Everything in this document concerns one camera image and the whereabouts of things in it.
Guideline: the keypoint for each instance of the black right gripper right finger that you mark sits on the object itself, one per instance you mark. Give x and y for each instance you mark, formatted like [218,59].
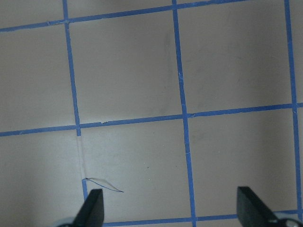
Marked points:
[252,211]

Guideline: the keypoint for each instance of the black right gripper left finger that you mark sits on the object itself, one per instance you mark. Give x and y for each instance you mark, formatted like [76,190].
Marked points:
[91,214]

